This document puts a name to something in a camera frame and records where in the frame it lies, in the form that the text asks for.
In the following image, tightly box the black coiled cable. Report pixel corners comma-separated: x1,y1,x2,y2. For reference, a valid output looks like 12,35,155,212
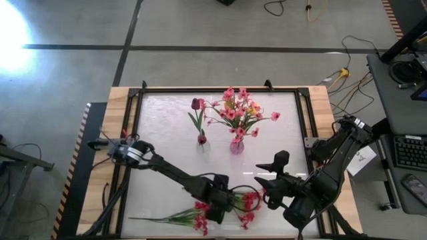
388,59,422,89

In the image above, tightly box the black computer keyboard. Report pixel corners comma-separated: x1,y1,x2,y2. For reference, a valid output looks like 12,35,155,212
393,135,427,171

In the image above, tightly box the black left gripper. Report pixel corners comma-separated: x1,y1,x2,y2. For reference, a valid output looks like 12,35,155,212
205,173,236,224

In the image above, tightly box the grey side desk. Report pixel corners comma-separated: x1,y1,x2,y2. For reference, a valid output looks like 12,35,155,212
366,53,427,216

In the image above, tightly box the black metal table frame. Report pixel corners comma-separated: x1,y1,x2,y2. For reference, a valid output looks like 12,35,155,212
115,79,331,239

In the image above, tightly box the grey metal stand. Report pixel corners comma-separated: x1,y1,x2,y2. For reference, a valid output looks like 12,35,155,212
0,133,55,234

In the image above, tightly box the white paper box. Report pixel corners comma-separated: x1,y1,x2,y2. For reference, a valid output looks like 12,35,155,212
346,145,378,177

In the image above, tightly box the clear glass vase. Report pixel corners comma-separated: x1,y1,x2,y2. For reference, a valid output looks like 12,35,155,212
195,135,211,155

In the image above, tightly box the yellow floor cable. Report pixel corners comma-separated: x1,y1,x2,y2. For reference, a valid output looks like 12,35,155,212
306,0,330,23

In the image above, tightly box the dark tablet blue screen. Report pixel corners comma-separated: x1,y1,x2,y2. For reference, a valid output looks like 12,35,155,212
410,83,427,101

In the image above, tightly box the red artificial flower spray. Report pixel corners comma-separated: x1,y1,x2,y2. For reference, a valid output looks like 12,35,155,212
233,188,267,231
128,201,214,237

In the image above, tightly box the black diagonal post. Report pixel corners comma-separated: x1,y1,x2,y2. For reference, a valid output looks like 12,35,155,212
380,16,427,64

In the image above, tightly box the pink glass vase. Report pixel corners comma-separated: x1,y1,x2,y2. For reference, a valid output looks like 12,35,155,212
229,139,246,155

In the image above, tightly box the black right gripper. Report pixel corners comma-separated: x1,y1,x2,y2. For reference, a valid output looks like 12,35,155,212
254,149,303,211

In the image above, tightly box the black hazard-striped floor mat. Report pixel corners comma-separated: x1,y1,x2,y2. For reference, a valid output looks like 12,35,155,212
51,102,108,240

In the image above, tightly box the black phone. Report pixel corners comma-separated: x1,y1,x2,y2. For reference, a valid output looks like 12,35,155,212
402,172,427,205

